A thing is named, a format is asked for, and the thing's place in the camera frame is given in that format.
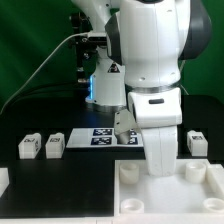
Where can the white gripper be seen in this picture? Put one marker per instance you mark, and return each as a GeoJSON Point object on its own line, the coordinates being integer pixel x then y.
{"type": "Point", "coordinates": [157, 116]}

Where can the white square tabletop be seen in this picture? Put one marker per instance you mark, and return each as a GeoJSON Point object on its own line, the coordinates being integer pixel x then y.
{"type": "Point", "coordinates": [195, 187]}

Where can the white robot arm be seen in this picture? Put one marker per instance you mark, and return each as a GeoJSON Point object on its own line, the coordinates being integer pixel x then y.
{"type": "Point", "coordinates": [139, 44]}

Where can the white marker sheet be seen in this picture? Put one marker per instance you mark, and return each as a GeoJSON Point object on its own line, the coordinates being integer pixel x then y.
{"type": "Point", "coordinates": [100, 137]}

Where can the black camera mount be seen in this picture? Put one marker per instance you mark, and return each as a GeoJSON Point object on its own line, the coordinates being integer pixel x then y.
{"type": "Point", "coordinates": [84, 50]}

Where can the white obstacle wall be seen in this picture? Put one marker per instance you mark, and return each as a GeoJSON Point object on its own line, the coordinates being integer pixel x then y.
{"type": "Point", "coordinates": [4, 180]}

